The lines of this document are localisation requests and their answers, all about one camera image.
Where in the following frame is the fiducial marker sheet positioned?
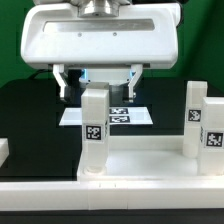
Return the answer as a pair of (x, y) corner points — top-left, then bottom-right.
(59, 107), (153, 126)

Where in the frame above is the white desk top tray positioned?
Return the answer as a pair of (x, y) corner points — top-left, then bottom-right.
(77, 135), (224, 182)

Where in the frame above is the white left obstacle block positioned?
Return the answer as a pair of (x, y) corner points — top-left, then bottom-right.
(0, 138), (9, 167)

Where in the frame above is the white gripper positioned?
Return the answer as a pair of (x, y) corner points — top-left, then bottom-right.
(21, 3), (178, 103)

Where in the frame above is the white front obstacle rail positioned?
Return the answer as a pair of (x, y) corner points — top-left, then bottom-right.
(0, 179), (224, 211)

